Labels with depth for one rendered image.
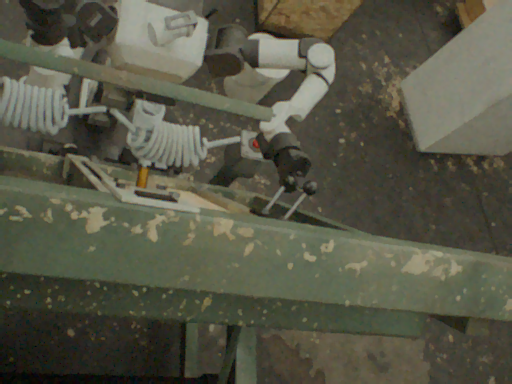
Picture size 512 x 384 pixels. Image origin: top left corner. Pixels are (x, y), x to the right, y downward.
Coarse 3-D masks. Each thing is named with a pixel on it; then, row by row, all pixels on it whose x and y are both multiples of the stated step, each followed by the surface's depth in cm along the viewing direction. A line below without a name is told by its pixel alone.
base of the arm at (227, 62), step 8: (232, 24) 171; (216, 32) 170; (216, 40) 169; (208, 48) 165; (224, 48) 163; (232, 48) 164; (208, 56) 164; (216, 56) 164; (224, 56) 163; (232, 56) 163; (240, 56) 163; (208, 64) 166; (216, 64) 166; (224, 64) 166; (232, 64) 165; (240, 64) 165; (216, 72) 168; (224, 72) 168; (232, 72) 168; (240, 72) 167
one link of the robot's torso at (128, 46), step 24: (120, 0) 156; (144, 0) 154; (168, 0) 157; (192, 0) 160; (120, 24) 153; (144, 24) 154; (120, 48) 154; (144, 48) 154; (168, 48) 157; (192, 48) 160; (144, 72) 165; (168, 72) 161; (192, 72) 164
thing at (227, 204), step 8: (192, 192) 192; (200, 192) 183; (208, 192) 181; (208, 200) 175; (216, 200) 168; (224, 200) 164; (224, 208) 161; (232, 208) 155; (240, 208) 150; (248, 208) 155; (256, 216) 139
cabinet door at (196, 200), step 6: (120, 180) 181; (180, 192) 184; (186, 192) 188; (186, 198) 170; (192, 198) 172; (198, 198) 175; (198, 204) 160; (204, 204) 161; (210, 204) 165; (222, 210) 155
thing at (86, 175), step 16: (144, 96) 72; (160, 96) 73; (160, 112) 77; (144, 144) 79; (80, 160) 165; (144, 160) 80; (64, 176) 167; (80, 176) 128; (96, 176) 131; (112, 176) 81; (144, 176) 80; (112, 192) 72; (128, 192) 70; (160, 192) 79; (176, 192) 76; (176, 208) 68; (192, 208) 69
